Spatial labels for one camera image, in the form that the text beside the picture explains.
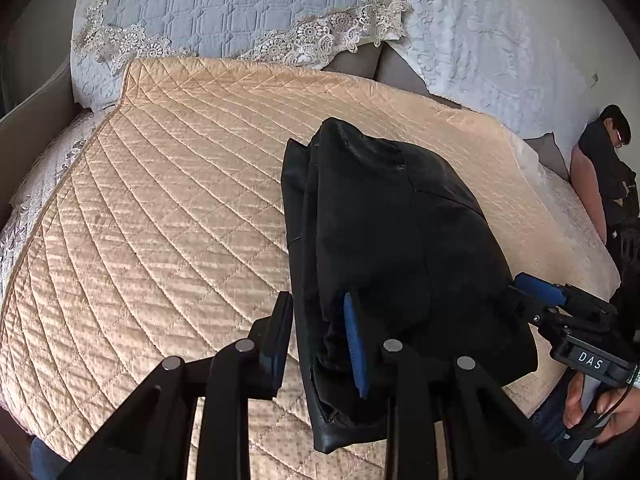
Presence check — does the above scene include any white lace seat cover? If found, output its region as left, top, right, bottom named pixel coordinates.
left=0, top=110, right=106, bottom=296

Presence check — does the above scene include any blue quilted lace-trimmed cover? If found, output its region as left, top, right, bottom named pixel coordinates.
left=70, top=0, right=413, bottom=111

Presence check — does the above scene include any beige quilted mat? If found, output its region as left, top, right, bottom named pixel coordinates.
left=0, top=57, right=618, bottom=480

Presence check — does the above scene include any black leather garment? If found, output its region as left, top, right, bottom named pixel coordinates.
left=280, top=117, right=540, bottom=453

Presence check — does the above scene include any white embroidered sofa cover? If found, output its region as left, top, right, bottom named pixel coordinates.
left=380, top=0, right=601, bottom=146

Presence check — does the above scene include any beige sofa armrest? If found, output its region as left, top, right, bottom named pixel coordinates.
left=0, top=55, right=81, bottom=206

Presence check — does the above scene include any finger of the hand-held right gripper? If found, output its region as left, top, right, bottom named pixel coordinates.
left=505, top=285, right=561, bottom=333
left=513, top=272, right=613, bottom=317

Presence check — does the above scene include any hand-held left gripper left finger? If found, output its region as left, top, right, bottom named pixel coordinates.
left=57, top=290, right=296, bottom=480

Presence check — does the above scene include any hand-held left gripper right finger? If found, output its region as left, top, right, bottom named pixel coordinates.
left=342, top=292, right=581, bottom=480

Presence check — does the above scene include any person's right hand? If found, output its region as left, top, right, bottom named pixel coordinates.
left=562, top=374, right=640, bottom=442

